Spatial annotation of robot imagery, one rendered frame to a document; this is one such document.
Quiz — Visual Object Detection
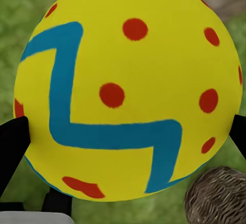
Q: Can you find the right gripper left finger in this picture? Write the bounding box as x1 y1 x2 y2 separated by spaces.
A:
0 116 31 197

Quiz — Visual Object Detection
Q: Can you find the wicker basket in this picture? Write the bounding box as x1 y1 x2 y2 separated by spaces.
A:
184 166 246 224

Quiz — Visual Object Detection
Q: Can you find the easter egg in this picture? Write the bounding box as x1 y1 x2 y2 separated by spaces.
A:
13 0 242 202

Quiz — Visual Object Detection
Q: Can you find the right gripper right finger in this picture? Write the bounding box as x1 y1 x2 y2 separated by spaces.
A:
229 114 246 159

